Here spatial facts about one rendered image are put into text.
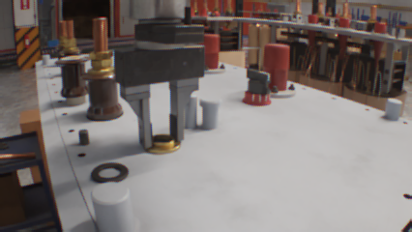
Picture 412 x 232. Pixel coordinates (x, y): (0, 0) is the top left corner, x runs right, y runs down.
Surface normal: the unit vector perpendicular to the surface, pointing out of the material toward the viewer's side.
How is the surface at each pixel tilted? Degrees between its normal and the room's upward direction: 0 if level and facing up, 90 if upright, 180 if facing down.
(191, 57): 90
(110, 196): 0
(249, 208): 0
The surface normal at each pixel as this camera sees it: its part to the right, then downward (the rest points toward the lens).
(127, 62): 0.54, 0.29
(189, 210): 0.02, -0.94
